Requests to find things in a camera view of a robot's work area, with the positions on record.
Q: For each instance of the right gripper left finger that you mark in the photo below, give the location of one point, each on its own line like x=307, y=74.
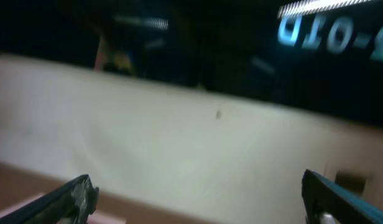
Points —
x=73, y=202

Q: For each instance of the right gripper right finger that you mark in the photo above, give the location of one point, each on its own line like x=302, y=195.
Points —
x=326, y=202

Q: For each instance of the white pink cardboard box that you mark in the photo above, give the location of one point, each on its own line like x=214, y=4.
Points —
x=96, y=218

